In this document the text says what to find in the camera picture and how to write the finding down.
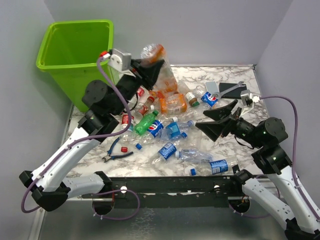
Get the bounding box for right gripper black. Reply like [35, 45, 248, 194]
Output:
[195, 98, 264, 148]

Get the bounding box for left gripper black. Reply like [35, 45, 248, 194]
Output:
[111, 55, 164, 116]

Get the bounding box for crushed orange label bottle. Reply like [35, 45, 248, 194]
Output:
[157, 92, 188, 115]
[140, 43, 179, 94]

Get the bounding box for clear plain bottle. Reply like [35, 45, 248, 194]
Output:
[186, 125, 210, 150]

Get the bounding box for pepsi bottle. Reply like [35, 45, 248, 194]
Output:
[194, 85, 223, 110]
[138, 120, 170, 146]

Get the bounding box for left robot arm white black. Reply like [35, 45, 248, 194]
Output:
[19, 59, 165, 212]

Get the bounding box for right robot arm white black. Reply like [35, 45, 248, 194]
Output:
[195, 100, 320, 240]

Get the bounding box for green plastic bin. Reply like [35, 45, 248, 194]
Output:
[36, 19, 114, 112]

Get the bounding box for red label clear bottle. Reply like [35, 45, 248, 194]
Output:
[132, 86, 145, 102]

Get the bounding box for silver wrench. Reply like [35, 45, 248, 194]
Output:
[212, 81, 246, 99]

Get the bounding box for black foam block right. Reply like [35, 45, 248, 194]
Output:
[218, 83, 247, 100]

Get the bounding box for grey rectangular plate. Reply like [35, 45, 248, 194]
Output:
[205, 81, 219, 94]

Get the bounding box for brown tea bottle green cap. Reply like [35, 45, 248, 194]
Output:
[178, 81, 200, 108]

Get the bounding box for small red label bottle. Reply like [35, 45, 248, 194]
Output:
[134, 96, 155, 119]

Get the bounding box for clear crushed water bottle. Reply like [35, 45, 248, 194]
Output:
[175, 149, 214, 163]

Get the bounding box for blue label crushed bottle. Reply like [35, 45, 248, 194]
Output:
[160, 116, 195, 141]

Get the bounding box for blue label bottle front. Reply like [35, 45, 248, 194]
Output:
[190, 158, 238, 177]

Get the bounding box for blue label water bottle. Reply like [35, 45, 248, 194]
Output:
[150, 140, 180, 164]

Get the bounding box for green plastic bottle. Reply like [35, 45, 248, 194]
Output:
[134, 110, 159, 136]

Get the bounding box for red white label bottle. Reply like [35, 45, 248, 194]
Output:
[120, 114, 134, 147]

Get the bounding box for blue bottle cap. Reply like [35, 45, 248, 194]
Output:
[135, 143, 142, 150]

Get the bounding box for red bottle cap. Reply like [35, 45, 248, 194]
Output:
[121, 147, 128, 153]

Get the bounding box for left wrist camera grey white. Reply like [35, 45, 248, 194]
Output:
[100, 48, 132, 73]

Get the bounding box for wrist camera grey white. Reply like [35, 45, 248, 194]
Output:
[100, 48, 132, 73]
[240, 89, 260, 117]

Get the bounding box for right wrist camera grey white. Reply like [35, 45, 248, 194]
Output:
[240, 89, 260, 117]

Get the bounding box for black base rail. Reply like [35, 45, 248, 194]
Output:
[82, 175, 244, 209]

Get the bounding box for blue handled pliers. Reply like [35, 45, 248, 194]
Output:
[101, 137, 134, 163]

